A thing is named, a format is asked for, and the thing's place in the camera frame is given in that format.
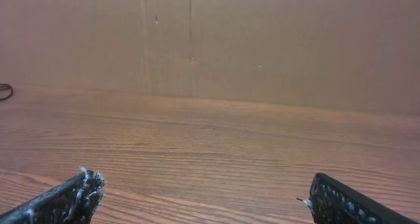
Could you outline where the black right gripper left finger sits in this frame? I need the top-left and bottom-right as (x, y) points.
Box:
(1, 168), (106, 224)

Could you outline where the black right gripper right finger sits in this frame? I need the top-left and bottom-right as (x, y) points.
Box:
(303, 173), (419, 224)

